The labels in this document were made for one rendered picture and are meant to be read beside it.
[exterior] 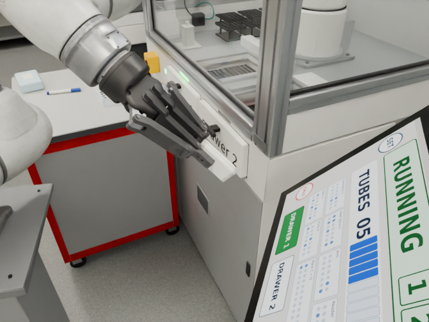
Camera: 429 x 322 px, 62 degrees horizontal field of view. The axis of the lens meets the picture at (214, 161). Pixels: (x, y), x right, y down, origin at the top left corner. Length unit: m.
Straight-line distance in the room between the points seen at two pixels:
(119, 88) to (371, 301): 0.40
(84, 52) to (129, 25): 1.52
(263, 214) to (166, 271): 0.91
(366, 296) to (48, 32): 0.49
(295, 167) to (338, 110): 0.18
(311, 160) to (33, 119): 0.73
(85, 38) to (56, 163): 0.99
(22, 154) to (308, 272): 0.75
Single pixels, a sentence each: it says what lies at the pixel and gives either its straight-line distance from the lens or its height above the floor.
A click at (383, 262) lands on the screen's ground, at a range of 0.44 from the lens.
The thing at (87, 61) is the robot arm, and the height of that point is 1.27.
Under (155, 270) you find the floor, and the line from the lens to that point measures 1.81.
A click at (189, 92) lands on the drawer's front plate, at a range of 1.22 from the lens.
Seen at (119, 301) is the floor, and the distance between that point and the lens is 1.75.
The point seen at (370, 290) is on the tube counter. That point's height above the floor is 1.12.
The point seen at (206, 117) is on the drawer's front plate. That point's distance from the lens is 1.11.
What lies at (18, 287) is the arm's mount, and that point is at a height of 0.79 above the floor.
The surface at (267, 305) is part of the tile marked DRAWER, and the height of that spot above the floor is 1.00.
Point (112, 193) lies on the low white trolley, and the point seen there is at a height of 0.42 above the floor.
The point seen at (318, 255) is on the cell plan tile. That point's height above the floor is 1.06.
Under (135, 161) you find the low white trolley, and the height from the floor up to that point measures 0.55.
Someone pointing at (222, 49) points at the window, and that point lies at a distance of 1.01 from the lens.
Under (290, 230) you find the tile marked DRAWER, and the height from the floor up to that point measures 1.01.
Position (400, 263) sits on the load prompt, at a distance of 0.42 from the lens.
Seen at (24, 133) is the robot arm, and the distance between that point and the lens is 1.01.
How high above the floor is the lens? 1.45
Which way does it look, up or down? 37 degrees down
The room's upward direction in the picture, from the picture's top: straight up
